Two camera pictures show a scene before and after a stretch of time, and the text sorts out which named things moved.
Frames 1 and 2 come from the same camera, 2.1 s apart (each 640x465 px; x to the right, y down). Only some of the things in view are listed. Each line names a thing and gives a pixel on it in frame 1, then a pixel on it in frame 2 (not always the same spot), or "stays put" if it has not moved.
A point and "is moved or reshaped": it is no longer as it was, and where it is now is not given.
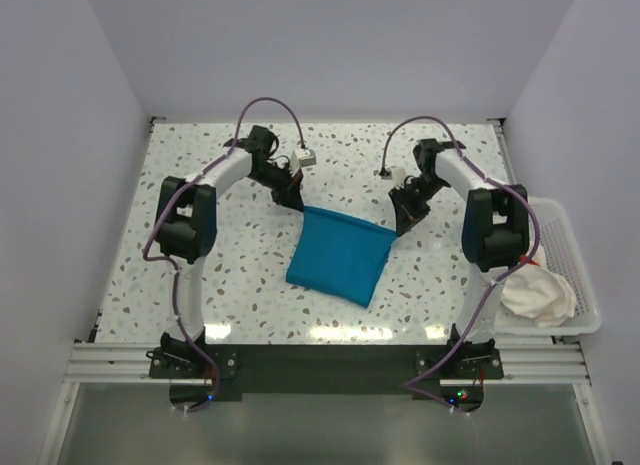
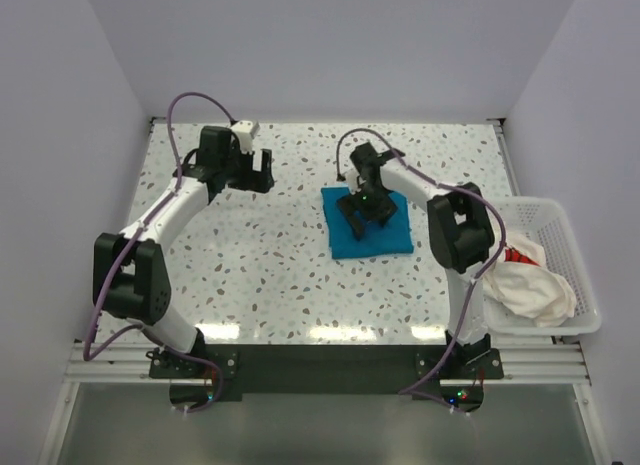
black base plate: x=204 y=375 stays put
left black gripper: x=289 y=193 → x=260 y=181
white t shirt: x=539 y=293 stays put
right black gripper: x=407 y=214 → x=351 y=203
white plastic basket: x=563 y=254 stays put
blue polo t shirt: x=339 y=255 is moved or reshaped
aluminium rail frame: x=547 y=360 stays put
